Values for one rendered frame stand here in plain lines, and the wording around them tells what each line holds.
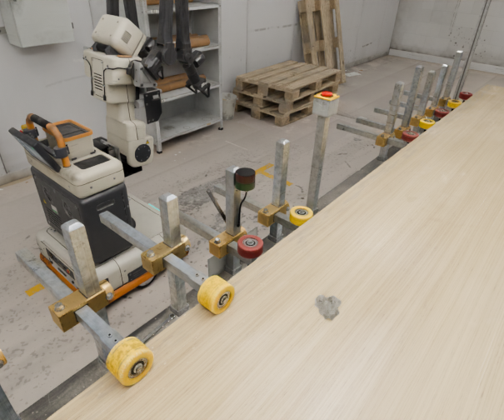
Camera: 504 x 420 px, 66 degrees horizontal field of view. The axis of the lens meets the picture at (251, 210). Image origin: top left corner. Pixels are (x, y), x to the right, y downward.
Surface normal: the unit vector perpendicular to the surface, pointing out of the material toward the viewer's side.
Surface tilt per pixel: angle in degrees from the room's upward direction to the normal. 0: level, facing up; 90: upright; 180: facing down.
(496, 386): 0
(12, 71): 90
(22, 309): 0
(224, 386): 0
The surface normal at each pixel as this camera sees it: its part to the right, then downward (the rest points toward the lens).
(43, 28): 0.76, 0.37
